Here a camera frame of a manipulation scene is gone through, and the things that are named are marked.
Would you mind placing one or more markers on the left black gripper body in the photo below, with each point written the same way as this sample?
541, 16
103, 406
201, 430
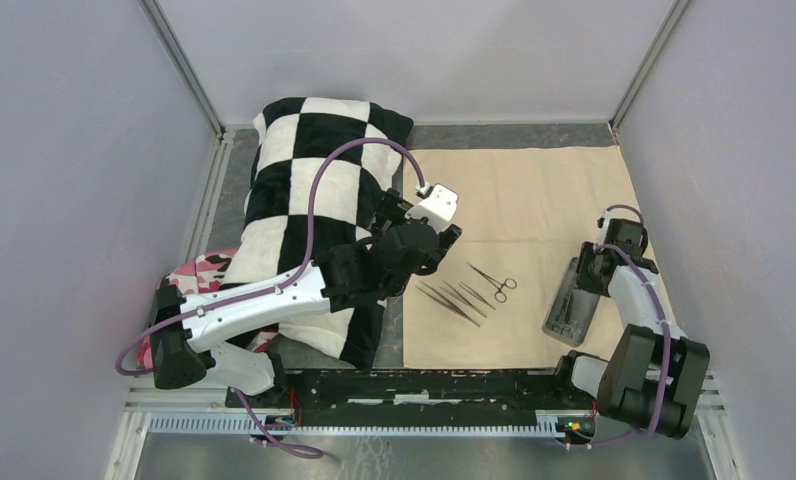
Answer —
393, 211

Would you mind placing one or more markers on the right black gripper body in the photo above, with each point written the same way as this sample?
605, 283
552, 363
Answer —
585, 277

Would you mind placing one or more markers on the steel tweezers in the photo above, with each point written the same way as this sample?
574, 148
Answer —
442, 300
455, 293
476, 295

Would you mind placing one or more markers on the metal surgical instrument tray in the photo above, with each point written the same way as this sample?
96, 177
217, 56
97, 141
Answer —
568, 281

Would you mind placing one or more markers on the beige surgical wrap cloth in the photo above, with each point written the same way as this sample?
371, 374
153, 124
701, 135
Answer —
524, 214

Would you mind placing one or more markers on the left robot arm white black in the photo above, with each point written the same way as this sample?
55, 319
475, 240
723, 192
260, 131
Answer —
189, 342

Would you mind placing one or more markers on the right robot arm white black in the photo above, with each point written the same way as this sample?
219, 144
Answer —
652, 380

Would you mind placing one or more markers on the surgical instruments in tray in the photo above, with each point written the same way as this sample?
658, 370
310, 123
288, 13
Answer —
575, 314

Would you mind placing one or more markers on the black white checkered blanket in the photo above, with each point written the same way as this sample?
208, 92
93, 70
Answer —
321, 168

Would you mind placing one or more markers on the pink camouflage cloth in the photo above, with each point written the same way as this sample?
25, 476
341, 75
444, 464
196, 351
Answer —
205, 274

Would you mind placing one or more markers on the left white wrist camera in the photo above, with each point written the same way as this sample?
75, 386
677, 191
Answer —
437, 206

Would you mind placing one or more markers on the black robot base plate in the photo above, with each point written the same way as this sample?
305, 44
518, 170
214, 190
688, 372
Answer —
418, 398

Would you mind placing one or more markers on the white toothed cable rail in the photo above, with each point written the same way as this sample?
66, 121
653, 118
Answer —
542, 426

